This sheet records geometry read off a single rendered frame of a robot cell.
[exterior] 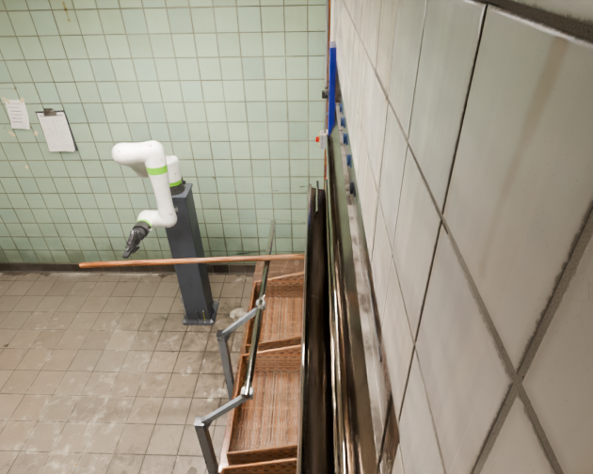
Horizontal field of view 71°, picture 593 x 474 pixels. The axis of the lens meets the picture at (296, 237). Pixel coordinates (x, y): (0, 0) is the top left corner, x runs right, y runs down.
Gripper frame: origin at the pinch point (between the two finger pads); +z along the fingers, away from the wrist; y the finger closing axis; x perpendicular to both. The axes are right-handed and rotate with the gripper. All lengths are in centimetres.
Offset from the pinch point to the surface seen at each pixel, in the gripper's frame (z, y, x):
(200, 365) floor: -17, 120, -18
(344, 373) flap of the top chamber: 117, -54, -109
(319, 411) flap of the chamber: 107, -22, -103
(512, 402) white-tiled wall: 167, -119, -111
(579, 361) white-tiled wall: 169, -125, -111
